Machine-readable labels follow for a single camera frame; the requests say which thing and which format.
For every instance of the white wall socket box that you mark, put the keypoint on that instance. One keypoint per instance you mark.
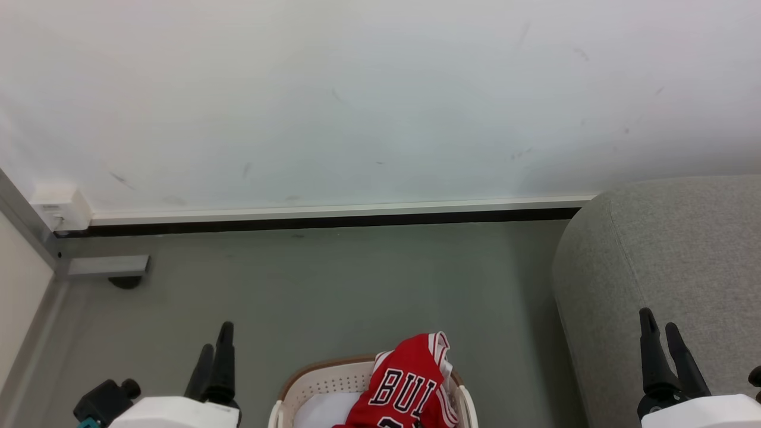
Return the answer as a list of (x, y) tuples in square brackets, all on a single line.
[(59, 205)]

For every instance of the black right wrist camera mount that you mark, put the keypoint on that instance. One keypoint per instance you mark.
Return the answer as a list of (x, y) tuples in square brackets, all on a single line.
[(755, 377)]

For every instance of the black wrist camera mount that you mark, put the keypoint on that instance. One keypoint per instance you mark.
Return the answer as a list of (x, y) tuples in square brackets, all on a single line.
[(755, 377), (106, 400)]

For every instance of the grey fabric sofa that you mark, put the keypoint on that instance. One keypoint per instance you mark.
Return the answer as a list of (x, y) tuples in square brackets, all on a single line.
[(666, 261)]

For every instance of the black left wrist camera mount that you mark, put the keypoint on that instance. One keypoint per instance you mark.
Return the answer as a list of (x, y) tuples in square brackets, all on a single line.
[(106, 400)]

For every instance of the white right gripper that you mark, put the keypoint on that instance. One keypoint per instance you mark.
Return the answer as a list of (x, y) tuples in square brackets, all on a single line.
[(701, 413)]

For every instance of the white laundry basket brown rim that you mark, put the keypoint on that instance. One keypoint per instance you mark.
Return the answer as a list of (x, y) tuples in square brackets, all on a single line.
[(321, 380)]

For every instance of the black round frame foot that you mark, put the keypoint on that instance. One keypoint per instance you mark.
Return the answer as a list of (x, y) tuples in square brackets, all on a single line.
[(125, 282)]

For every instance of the grey metal partition frame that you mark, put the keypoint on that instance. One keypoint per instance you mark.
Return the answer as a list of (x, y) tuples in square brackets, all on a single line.
[(35, 238)]

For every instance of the red Bulls basketball jersey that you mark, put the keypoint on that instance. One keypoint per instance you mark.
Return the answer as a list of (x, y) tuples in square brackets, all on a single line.
[(404, 386)]

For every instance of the white and black baseboard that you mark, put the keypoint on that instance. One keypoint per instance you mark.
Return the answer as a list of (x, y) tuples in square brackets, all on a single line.
[(333, 215)]

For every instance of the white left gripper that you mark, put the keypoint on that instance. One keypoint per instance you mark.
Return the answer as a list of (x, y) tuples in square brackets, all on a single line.
[(172, 414)]

